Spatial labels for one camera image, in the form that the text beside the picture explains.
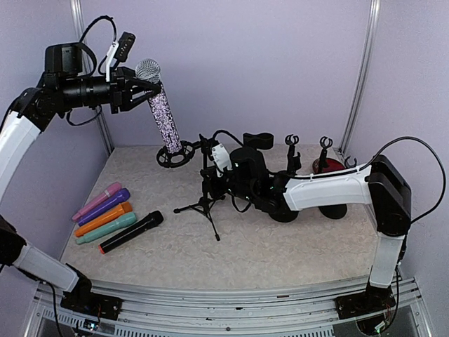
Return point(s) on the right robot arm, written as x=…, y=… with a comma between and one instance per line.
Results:
x=243, y=173

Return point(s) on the black tripod mic stand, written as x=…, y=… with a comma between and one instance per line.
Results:
x=171, y=160

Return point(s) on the purple microphone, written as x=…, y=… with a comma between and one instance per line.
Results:
x=121, y=196

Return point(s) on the tall round stand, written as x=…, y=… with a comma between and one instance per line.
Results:
x=260, y=141

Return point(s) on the black microphone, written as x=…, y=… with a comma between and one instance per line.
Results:
x=150, y=221

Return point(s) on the pink microphone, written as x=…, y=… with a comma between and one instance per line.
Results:
x=103, y=196

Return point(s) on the glitter silver microphone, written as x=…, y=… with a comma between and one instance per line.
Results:
x=163, y=116

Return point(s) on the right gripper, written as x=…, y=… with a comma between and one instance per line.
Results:
x=215, y=192

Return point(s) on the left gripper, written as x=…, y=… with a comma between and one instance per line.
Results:
x=120, y=88

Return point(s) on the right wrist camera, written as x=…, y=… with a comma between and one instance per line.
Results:
x=221, y=159

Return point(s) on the red floral plate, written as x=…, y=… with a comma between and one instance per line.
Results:
x=330, y=166

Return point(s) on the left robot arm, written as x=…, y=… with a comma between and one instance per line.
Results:
x=62, y=88

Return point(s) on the teal microphone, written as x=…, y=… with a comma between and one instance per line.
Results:
x=121, y=222

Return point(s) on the right aluminium frame post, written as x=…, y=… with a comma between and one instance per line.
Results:
x=363, y=71

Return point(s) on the front aluminium rail base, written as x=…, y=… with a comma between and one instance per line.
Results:
x=292, y=311

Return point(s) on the orange microphone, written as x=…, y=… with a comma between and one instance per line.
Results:
x=105, y=218

